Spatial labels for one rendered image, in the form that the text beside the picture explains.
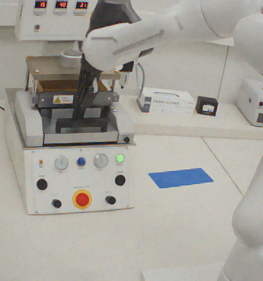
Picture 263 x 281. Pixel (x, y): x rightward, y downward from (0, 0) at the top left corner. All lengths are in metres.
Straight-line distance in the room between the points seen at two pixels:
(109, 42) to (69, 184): 0.50
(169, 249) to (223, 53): 1.20
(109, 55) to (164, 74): 1.19
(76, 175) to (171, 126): 0.67
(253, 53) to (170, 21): 0.21
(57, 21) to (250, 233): 0.98
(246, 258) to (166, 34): 0.48
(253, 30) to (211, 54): 1.45
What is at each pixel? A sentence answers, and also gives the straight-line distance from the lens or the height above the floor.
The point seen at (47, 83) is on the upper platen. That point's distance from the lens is 1.36.
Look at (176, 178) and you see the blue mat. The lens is 1.59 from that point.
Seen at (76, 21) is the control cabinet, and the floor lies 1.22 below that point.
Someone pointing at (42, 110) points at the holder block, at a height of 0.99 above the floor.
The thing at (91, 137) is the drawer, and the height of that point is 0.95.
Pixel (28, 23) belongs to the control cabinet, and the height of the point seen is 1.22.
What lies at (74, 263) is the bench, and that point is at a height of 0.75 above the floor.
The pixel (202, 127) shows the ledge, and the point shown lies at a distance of 1.92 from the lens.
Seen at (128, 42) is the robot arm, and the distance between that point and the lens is 0.91.
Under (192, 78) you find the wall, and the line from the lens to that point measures 2.17.
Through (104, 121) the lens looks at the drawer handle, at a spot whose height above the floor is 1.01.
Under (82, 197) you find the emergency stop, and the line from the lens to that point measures 1.30.
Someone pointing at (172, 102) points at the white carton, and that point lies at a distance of 1.94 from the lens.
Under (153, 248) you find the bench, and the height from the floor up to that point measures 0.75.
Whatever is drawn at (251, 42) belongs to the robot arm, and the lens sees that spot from 0.72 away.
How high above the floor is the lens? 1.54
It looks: 26 degrees down
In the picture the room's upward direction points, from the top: 11 degrees clockwise
